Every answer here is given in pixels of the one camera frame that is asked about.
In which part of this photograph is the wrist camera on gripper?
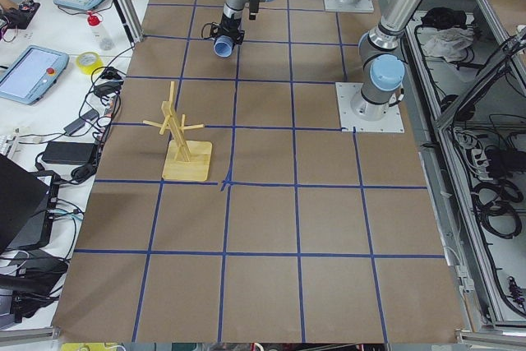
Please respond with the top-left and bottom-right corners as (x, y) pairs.
(201, 22), (221, 39)

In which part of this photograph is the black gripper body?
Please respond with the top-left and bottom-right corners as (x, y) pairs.
(213, 15), (245, 45)

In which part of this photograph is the black power adapter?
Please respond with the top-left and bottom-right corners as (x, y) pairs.
(42, 141), (95, 165)

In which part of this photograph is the light blue plastic cup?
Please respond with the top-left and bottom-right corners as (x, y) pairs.
(213, 35), (235, 58)

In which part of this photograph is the wooden cup rack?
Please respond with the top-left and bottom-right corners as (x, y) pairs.
(143, 81), (213, 182)

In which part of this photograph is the yellow tape roll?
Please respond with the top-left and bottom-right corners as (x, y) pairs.
(76, 51), (104, 75)

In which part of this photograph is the red capped bottle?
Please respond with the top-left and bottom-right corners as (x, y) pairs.
(87, 12), (114, 51)

